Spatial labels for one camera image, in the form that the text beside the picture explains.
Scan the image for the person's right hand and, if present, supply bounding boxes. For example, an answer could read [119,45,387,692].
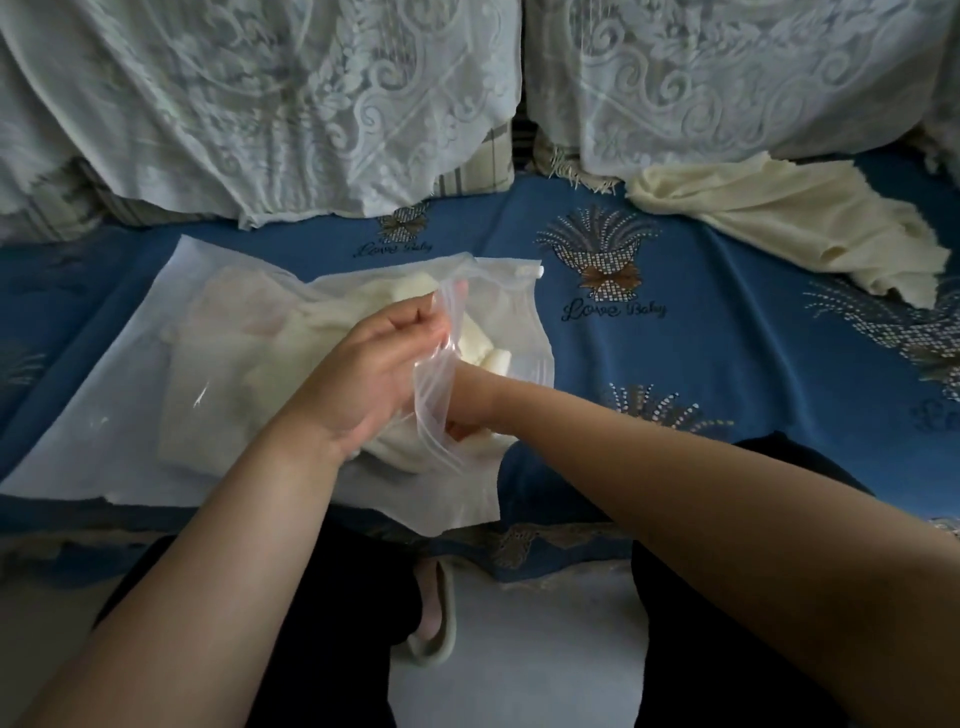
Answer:
[442,359,519,444]

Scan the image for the pale slipper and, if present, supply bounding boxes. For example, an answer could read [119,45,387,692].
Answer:
[407,556,459,669]

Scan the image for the white deer lace cover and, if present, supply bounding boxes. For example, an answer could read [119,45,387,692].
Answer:
[0,0,524,230]
[522,0,960,181]

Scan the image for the person's left hand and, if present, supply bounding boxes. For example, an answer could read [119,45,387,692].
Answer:
[277,292,455,463]

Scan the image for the translucent plastic zip bag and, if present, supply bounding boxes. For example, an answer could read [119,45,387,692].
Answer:
[0,233,556,540]

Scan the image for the blue embroidered seat cover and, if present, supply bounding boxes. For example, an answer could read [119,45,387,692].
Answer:
[0,146,960,586]

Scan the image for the person's black trousers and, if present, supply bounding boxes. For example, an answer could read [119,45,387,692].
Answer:
[97,434,875,728]

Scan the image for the person's left foot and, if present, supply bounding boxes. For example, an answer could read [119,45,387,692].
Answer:
[416,558,444,639]

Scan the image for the person's right forearm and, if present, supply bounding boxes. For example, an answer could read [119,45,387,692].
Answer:
[502,378,960,728]

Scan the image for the person's left forearm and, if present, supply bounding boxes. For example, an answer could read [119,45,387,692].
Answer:
[14,427,354,728]

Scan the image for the cream cloth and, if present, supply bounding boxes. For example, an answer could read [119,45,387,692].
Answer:
[243,271,444,421]
[626,152,952,310]
[367,311,519,478]

